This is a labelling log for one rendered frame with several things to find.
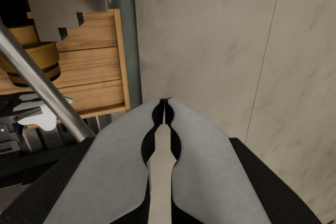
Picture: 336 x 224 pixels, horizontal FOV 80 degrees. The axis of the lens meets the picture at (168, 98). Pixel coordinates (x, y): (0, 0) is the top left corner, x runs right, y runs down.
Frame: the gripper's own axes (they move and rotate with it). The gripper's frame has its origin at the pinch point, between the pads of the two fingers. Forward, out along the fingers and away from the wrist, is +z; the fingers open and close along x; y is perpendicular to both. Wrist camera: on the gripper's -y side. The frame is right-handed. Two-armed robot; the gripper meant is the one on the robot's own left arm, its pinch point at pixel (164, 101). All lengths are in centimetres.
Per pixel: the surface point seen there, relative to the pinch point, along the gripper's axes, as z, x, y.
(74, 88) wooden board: 41, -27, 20
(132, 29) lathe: 82, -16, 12
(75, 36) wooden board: 41.9, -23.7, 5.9
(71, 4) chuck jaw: 21.0, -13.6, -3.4
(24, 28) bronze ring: 19.3, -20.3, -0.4
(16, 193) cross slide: 25, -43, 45
